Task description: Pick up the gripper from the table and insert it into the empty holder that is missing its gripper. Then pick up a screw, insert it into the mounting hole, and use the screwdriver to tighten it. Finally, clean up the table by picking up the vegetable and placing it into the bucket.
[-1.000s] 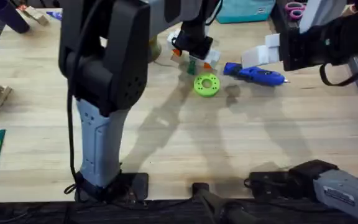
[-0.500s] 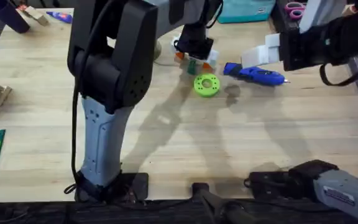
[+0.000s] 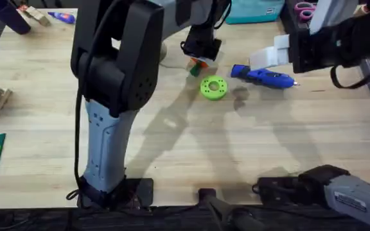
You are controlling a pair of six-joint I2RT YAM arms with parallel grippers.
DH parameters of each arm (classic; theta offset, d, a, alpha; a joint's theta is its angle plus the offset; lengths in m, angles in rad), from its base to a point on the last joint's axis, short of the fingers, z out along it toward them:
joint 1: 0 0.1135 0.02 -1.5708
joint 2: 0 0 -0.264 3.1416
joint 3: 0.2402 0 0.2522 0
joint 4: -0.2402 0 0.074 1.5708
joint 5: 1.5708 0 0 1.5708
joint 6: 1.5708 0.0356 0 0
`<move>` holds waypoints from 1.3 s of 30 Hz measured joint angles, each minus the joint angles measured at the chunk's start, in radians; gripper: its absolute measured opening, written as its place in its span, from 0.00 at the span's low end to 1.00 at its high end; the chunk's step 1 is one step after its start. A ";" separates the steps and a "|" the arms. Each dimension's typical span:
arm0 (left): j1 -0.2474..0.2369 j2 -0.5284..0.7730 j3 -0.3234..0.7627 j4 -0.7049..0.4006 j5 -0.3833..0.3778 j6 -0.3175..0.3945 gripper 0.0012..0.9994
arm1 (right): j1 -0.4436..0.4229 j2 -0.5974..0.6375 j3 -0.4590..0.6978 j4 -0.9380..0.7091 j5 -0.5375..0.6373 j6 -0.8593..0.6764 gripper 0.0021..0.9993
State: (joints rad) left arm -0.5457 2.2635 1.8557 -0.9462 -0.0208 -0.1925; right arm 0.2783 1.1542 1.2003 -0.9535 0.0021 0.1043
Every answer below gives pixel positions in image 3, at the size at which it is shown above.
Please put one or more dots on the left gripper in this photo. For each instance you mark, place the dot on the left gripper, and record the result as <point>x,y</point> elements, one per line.
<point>201,41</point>

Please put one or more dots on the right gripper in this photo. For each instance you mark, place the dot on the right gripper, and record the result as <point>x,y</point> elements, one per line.
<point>320,48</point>

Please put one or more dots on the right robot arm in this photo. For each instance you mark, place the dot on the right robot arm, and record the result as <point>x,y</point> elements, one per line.
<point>352,195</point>

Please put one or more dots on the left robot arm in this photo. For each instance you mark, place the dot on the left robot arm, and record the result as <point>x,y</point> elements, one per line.
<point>106,154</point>

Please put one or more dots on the blue electric screwdriver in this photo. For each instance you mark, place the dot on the blue electric screwdriver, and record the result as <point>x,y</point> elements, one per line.
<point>263,77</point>

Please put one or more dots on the green disc with holes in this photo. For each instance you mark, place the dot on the green disc with holes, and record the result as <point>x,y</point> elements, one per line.
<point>214,87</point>

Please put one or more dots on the black storage box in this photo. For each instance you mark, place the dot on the black storage box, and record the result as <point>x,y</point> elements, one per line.
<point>289,19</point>

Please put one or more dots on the teal soft bag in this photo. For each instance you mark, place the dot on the teal soft bag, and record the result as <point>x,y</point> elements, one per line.
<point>254,11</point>

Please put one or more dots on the beige round container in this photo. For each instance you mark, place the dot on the beige round container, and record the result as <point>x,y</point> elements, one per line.
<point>163,51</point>

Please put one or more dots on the black clamp lever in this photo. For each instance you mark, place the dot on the black clamp lever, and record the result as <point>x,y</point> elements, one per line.
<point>223,208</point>

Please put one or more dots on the blue marker pen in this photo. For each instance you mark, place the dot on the blue marker pen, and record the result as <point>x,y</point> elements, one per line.
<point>62,17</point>

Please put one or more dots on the small cardboard box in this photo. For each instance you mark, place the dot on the small cardboard box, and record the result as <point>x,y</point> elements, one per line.
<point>37,14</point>

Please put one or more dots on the dark purple cylinder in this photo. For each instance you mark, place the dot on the dark purple cylinder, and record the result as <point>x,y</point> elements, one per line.
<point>6,16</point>

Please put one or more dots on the black rail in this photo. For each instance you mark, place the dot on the black rail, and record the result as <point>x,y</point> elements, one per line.
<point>108,219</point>

